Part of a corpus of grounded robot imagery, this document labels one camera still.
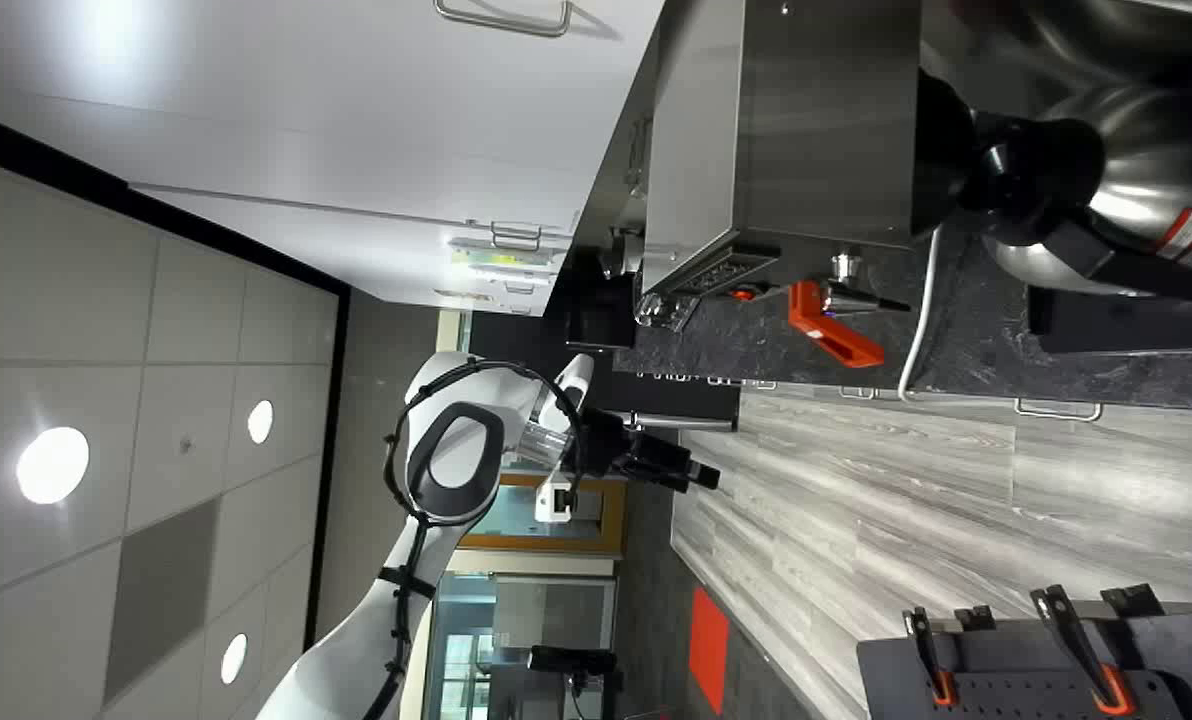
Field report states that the red floor mat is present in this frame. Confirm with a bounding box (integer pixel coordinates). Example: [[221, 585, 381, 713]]
[[688, 586, 731, 715]]

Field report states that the black tray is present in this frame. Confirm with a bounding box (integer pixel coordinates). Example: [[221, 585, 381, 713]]
[[1027, 284, 1192, 354]]

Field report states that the glass door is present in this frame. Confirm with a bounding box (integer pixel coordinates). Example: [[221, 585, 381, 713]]
[[424, 572, 619, 720]]

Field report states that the dishwasher handle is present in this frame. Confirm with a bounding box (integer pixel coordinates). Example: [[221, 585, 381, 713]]
[[623, 411, 738, 432]]

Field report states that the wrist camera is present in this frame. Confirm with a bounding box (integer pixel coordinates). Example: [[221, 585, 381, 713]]
[[533, 477, 578, 524]]

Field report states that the steel coffee dispenser black top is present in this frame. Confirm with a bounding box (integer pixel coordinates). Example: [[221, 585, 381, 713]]
[[956, 82, 1192, 306]]

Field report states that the black dishwasher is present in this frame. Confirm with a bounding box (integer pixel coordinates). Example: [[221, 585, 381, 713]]
[[588, 378, 743, 433]]

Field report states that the black clamp orange grip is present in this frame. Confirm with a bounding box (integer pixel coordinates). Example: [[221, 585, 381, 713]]
[[902, 605, 958, 707], [1030, 584, 1138, 717]]

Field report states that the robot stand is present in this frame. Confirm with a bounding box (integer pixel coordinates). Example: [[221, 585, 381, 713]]
[[856, 583, 1192, 720]]

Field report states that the black coffee maker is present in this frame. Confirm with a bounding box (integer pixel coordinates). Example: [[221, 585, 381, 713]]
[[563, 248, 639, 352]]

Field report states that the orange plastic bracket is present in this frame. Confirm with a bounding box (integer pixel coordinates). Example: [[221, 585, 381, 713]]
[[787, 281, 886, 369]]

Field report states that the white wall cabinet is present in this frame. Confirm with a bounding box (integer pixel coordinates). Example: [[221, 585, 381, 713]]
[[0, 0, 667, 317]]

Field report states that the coffee machine tap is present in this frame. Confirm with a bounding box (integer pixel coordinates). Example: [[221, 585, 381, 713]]
[[820, 250, 912, 317]]

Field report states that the white cable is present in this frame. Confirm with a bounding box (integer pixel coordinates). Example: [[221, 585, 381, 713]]
[[896, 225, 947, 403]]

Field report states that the steel coffee machine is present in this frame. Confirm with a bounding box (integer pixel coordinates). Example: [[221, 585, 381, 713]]
[[634, 0, 979, 333]]

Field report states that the wood framed window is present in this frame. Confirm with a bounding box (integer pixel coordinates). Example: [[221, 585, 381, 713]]
[[456, 473, 627, 558]]

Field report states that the grey wood base cabinet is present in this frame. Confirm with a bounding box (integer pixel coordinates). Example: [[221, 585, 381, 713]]
[[670, 378, 1192, 720]]

